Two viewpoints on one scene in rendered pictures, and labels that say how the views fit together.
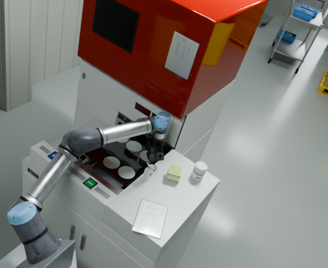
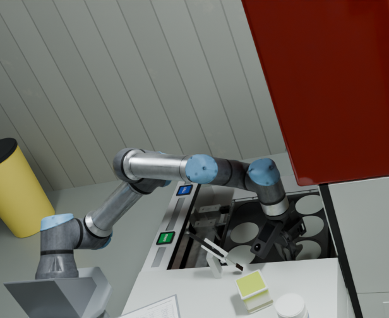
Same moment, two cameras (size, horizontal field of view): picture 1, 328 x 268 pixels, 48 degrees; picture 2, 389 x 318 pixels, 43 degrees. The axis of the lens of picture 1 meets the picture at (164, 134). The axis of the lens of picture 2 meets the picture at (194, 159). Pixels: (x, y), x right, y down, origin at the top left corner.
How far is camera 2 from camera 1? 195 cm
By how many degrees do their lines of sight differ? 74
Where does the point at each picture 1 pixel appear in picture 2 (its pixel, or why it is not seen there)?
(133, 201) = (163, 291)
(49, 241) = (47, 265)
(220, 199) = not seen: outside the picture
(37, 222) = (49, 237)
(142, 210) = (152, 309)
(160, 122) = (191, 166)
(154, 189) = (209, 295)
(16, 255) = not seen: hidden behind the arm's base
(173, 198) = not seen: outside the picture
